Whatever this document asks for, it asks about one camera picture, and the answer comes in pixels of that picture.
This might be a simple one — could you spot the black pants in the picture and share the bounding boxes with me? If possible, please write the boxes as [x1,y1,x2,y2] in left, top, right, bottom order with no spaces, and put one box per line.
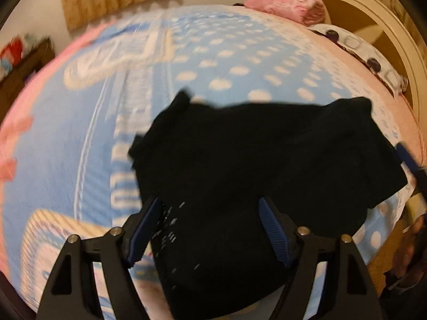
[128,88,409,320]

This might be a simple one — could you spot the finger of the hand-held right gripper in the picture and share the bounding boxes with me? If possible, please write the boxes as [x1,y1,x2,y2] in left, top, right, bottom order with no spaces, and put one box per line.
[395,142,427,181]

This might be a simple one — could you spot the blue printed blanket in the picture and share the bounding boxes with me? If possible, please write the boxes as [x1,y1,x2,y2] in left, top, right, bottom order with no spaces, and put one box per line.
[0,5,421,320]

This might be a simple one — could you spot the dark wooden dresser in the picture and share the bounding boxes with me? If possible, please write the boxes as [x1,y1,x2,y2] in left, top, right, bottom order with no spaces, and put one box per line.
[0,37,56,122]

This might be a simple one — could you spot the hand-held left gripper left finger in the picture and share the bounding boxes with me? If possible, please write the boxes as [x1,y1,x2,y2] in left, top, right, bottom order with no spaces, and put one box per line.
[35,196,165,320]

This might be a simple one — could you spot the white dotted pillow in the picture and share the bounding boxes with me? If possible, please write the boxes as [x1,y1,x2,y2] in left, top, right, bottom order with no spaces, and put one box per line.
[309,23,410,96]

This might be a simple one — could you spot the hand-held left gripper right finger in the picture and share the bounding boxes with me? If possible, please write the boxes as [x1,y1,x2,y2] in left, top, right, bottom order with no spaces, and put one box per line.
[258,197,384,320]

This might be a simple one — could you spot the person's right forearm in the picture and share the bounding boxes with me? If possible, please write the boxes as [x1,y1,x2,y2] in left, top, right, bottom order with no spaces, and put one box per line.
[379,271,427,320]

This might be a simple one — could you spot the pink floral pillow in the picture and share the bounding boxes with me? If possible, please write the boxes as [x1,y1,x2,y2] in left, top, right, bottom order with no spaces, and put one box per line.
[243,0,326,26]

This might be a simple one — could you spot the person's right hand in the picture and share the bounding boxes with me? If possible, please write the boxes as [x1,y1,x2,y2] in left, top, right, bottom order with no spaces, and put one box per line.
[391,213,427,288]

